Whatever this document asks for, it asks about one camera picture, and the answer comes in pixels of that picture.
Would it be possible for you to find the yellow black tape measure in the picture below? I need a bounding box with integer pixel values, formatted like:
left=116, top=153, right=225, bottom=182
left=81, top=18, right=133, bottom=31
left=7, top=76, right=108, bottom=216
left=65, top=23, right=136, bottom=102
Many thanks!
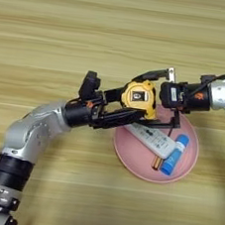
left=118, top=77, right=161, bottom=122

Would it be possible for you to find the white remote control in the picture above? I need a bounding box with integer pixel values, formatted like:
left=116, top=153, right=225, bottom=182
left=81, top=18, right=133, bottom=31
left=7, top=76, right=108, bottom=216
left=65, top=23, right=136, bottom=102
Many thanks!
left=121, top=120, right=179, bottom=161

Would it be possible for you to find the left gripper's labelled black box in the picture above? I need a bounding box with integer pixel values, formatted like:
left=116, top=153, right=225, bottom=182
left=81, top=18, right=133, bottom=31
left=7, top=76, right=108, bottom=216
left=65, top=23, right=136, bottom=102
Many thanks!
left=77, top=68, right=103, bottom=103

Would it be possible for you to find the blue glue stick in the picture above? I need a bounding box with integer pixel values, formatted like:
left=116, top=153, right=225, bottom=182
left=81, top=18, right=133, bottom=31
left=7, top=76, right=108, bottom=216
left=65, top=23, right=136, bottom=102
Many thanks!
left=159, top=131, right=191, bottom=178

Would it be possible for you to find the pink round plate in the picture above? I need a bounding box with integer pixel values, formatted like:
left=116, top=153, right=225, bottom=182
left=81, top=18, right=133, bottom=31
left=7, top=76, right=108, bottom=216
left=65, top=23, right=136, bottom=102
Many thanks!
left=108, top=98, right=206, bottom=188

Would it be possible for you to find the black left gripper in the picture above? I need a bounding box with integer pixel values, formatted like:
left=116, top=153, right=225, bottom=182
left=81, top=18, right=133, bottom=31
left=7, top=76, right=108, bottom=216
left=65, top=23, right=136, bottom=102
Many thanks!
left=62, top=80, right=151, bottom=137

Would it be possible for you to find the gripper's labelled black box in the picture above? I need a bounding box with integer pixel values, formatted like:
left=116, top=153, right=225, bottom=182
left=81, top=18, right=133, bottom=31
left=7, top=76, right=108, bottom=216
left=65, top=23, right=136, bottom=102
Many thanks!
left=157, top=79, right=189, bottom=111
left=77, top=68, right=103, bottom=103

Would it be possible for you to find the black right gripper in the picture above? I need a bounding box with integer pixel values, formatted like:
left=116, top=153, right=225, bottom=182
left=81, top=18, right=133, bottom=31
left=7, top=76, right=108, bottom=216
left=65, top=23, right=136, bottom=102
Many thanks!
left=126, top=62, right=217, bottom=136

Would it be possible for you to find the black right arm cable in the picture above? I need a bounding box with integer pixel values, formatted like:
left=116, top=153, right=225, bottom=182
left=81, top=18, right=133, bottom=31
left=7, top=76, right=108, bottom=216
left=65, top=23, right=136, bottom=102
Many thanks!
left=199, top=62, right=225, bottom=88

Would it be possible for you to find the amber handled screwdriver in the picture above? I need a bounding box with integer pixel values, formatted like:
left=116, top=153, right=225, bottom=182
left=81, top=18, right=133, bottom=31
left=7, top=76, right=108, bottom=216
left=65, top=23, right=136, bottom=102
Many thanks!
left=151, top=124, right=177, bottom=173

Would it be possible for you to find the right gripper's labelled black box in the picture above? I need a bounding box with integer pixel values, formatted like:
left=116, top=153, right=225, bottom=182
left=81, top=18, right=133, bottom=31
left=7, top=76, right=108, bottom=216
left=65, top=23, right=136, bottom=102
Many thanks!
left=157, top=79, right=189, bottom=111

